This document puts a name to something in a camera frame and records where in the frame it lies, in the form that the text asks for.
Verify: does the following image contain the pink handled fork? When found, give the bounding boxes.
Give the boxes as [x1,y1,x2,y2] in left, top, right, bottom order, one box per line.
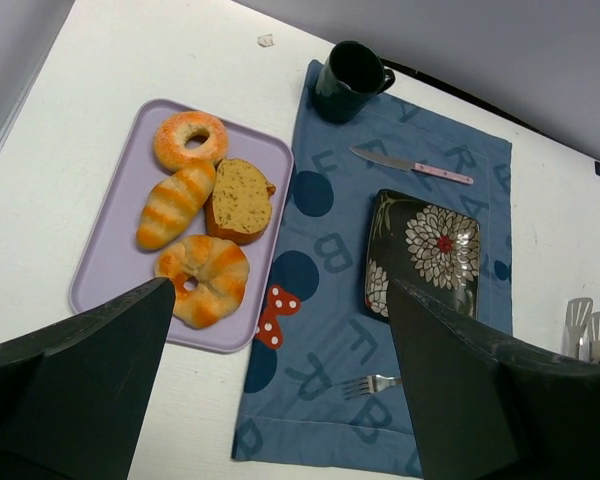
[341,374,402,400]

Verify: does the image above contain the brown bread slice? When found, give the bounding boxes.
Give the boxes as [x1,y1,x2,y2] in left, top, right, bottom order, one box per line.
[204,158,276,245]

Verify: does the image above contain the dark green mug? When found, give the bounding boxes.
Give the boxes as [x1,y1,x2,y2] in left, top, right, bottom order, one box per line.
[312,40,396,124]

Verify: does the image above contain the striped bread roll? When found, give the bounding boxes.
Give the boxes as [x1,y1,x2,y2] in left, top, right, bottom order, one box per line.
[136,161,216,250]

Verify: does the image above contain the twisted ring bread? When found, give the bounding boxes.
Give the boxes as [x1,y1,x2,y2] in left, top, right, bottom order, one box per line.
[154,235,250,329]

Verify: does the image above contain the metal tongs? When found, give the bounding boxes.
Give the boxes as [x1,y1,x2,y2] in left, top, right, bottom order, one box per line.
[565,297,600,363]

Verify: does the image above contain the sugared ring donut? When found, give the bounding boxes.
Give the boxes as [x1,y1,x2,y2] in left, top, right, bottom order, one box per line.
[153,111,229,171]

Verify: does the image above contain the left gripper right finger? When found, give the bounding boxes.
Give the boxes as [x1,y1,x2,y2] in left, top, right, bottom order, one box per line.
[387,280,600,479]

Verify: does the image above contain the small white paper scrap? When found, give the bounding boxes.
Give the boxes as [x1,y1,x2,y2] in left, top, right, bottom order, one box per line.
[257,34,274,48]

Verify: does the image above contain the pink handled knife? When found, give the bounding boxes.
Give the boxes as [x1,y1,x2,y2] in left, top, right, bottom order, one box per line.
[349,147,474,185]

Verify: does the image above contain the lavender plastic tray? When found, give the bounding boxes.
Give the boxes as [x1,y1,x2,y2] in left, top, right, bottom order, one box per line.
[69,99,294,353]

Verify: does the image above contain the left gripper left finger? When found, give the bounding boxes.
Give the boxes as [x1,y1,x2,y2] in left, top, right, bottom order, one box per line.
[0,278,175,479]

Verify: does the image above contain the blue letter placemat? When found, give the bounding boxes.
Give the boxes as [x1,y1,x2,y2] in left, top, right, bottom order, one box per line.
[232,61,512,477]

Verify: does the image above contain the black floral square plate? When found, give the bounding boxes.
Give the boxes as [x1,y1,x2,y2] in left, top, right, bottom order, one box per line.
[364,189,480,323]

